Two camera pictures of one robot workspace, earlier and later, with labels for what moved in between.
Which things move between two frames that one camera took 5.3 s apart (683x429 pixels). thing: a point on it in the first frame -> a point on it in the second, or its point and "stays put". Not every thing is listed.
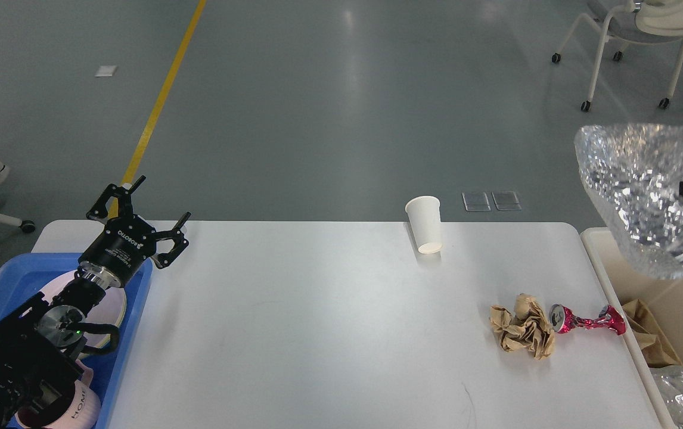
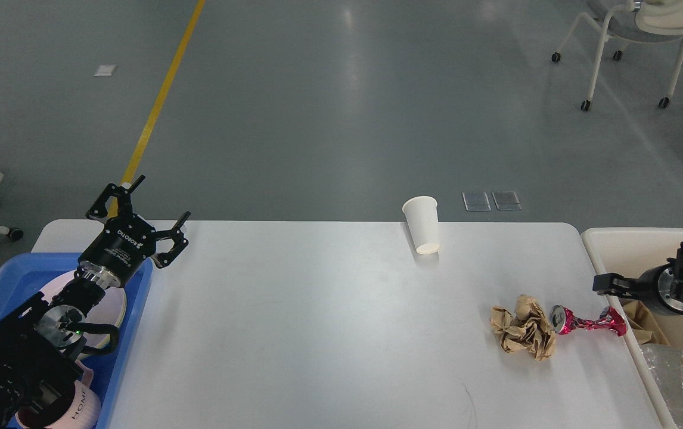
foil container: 632,172 -> 666,361
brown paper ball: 527,328 stays put
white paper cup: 424,213 stays put
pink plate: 110,310 stays put
